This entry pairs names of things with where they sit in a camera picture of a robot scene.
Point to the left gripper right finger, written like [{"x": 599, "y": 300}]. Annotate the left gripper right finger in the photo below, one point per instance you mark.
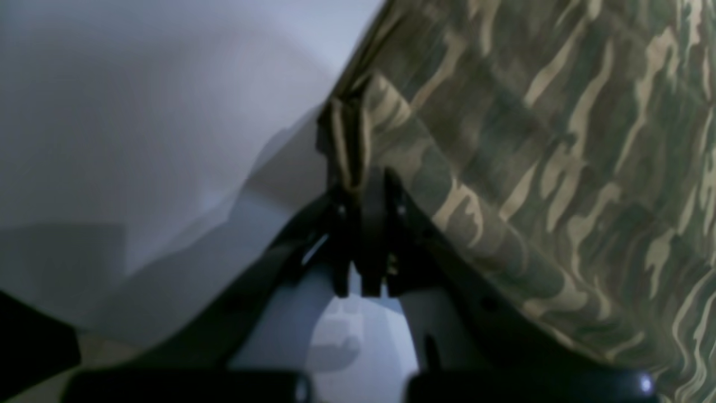
[{"x": 472, "y": 344}]

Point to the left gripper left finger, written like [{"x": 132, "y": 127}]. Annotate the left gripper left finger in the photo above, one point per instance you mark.
[{"x": 250, "y": 344}]

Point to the camouflage t-shirt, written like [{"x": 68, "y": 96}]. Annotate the camouflage t-shirt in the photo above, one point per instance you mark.
[{"x": 566, "y": 149}]

